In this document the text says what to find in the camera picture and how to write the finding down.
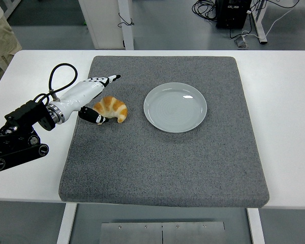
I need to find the long white cable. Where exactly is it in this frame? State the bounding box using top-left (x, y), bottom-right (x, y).
top-left (241, 0), bottom-right (300, 41)

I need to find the grey felt mat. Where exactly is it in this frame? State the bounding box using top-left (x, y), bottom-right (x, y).
top-left (58, 55), bottom-right (270, 208)

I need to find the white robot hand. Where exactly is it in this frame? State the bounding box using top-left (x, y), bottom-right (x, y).
top-left (56, 74), bottom-right (121, 126)

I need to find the black computer case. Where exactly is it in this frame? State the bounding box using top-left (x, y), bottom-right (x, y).
top-left (215, 0), bottom-right (252, 29)

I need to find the person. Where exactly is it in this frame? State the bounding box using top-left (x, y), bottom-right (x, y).
top-left (0, 0), bottom-right (23, 79)

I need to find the white desk post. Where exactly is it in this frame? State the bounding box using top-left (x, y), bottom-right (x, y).
top-left (116, 0), bottom-right (135, 51)

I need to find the white table leg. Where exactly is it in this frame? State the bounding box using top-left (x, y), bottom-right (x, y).
top-left (246, 207), bottom-right (266, 244)
top-left (56, 203), bottom-right (78, 244)

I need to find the white cabinet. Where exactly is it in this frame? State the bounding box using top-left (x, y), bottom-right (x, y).
top-left (78, 0), bottom-right (125, 50)

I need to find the white desk leg with foot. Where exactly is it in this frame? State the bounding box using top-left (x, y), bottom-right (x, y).
top-left (251, 0), bottom-right (268, 45)

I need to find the black cable bundle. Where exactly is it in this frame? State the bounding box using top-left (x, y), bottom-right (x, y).
top-left (192, 0), bottom-right (218, 21)

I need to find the small grey power adapter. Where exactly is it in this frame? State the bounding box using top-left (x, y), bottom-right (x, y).
top-left (234, 35), bottom-right (248, 48)

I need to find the golden croissant bread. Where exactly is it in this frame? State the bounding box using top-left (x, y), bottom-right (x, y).
top-left (93, 96), bottom-right (129, 126)

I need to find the pale grey round plate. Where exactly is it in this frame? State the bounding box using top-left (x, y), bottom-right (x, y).
top-left (143, 82), bottom-right (208, 133)

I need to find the thin black hanging cable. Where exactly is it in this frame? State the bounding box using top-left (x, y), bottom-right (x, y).
top-left (117, 12), bottom-right (135, 28)

